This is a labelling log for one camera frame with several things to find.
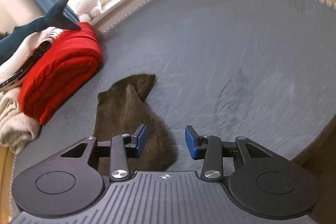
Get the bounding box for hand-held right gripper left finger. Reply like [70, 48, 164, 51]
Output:
[60, 124, 149, 182]

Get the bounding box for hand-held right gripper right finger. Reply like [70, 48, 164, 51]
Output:
[185, 126, 279, 183]

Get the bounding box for brown corduroy pants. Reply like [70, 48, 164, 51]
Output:
[93, 73, 179, 171]

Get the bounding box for red folded blanket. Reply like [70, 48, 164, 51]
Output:
[20, 22, 103, 125]

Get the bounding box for cream folded blanket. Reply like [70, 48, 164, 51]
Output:
[0, 82, 42, 155]

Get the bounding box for white plush toy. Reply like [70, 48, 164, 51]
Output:
[76, 0, 102, 23]

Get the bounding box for dark teal shark plush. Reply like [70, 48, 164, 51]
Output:
[0, 0, 82, 64]

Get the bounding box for dark patterned strap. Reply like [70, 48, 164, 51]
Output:
[0, 40, 54, 90]

